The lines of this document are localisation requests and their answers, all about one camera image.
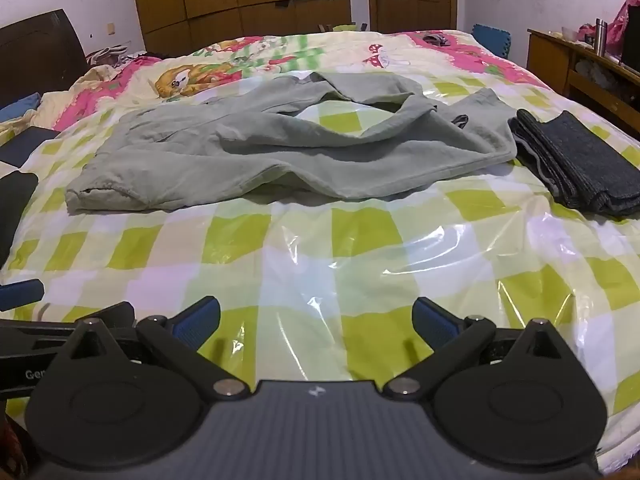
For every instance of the wooden wardrobe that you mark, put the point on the wooden wardrobe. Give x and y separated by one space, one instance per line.
215 0

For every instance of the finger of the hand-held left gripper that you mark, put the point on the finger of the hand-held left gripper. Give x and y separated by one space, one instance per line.
20 294
119 314

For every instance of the dark wooden headboard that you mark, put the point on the dark wooden headboard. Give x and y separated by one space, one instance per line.
35 55

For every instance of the grey-green pants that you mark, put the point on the grey-green pants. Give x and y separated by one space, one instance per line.
225 160

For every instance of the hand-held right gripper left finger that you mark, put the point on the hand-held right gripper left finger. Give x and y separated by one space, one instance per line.
196 324

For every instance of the zebra striped cloth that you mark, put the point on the zebra striped cloth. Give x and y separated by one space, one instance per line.
112 55

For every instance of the dark grey folded pants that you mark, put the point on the dark grey folded pants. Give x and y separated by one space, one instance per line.
575 160

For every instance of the blue foam mat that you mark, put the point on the blue foam mat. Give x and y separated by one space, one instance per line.
492 37

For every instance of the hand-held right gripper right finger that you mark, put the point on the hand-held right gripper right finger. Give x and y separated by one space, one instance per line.
434 324

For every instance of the dark blue cloth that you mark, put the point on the dark blue cloth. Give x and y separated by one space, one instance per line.
25 147

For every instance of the black box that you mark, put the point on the black box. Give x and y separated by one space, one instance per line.
631 52

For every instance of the wooden desk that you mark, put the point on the wooden desk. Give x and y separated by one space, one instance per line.
547 60

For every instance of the green cloth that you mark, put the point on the green cloth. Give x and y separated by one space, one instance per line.
345 27

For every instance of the black cloth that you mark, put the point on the black cloth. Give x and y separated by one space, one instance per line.
15 210

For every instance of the metal thermos flask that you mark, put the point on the metal thermos flask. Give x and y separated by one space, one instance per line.
600 37

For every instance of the pink plastic bag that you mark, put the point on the pink plastic bag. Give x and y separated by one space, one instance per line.
627 20

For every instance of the checkered plastic bed cover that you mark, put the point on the checkered plastic bed cover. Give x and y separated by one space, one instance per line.
300 260

